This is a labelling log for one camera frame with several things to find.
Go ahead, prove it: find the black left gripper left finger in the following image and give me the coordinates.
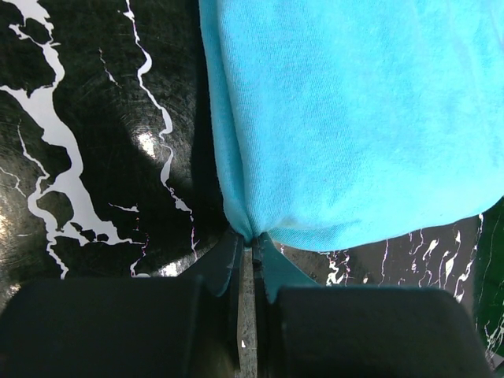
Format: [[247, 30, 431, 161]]
[[1, 230, 244, 377]]

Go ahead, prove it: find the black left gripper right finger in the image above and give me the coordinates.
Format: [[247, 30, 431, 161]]
[[252, 235, 492, 377]]

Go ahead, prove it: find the light blue t shirt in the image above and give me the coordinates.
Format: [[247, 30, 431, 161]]
[[199, 1, 503, 251]]

